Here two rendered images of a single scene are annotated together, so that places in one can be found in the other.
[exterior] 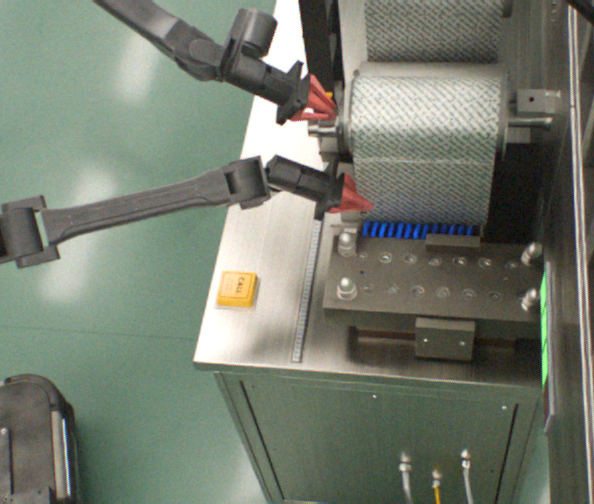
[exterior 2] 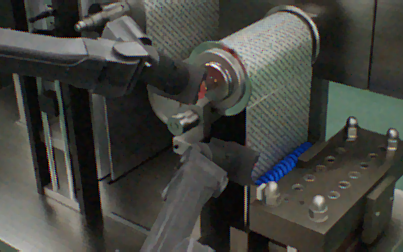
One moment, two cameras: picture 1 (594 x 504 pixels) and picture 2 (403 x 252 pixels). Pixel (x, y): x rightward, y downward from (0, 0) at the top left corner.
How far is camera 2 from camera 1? 1.28 m
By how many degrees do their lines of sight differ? 55
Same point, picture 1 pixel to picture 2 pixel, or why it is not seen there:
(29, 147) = not seen: outside the picture
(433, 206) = (285, 136)
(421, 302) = (356, 186)
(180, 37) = (99, 48)
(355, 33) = (12, 162)
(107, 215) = (178, 235)
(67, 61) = not seen: outside the picture
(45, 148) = not seen: outside the picture
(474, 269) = (342, 156)
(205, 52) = (130, 49)
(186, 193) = (195, 188)
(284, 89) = (184, 68)
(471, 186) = (302, 98)
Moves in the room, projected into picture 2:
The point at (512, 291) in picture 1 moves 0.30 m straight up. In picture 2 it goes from (374, 149) to (388, 15)
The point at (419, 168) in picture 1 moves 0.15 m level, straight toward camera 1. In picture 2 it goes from (280, 94) to (351, 112)
